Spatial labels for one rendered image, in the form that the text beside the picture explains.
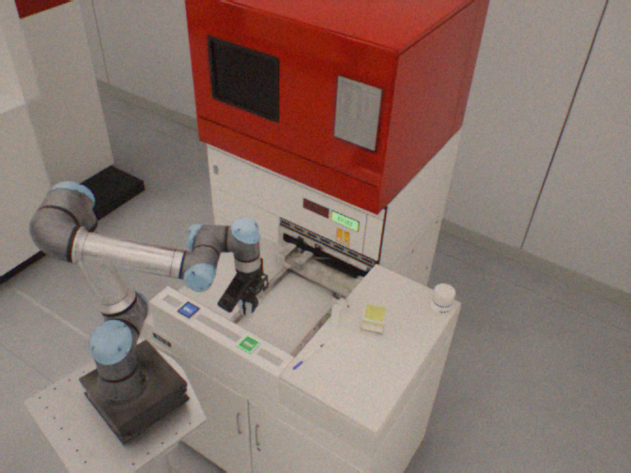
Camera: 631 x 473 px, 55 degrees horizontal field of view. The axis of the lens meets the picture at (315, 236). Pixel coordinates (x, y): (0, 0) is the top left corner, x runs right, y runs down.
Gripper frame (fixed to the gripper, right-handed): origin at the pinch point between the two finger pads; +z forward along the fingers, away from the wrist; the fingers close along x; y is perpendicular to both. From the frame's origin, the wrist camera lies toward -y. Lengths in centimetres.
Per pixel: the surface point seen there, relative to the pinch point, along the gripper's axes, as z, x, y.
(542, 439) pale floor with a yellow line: 111, -95, 94
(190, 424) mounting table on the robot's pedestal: 28.8, 3.0, -25.9
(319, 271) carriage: 23, 4, 50
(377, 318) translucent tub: 7.5, -31.3, 28.9
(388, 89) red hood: -58, -14, 54
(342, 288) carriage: 23, -8, 47
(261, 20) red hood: -68, 33, 54
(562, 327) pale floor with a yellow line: 111, -83, 169
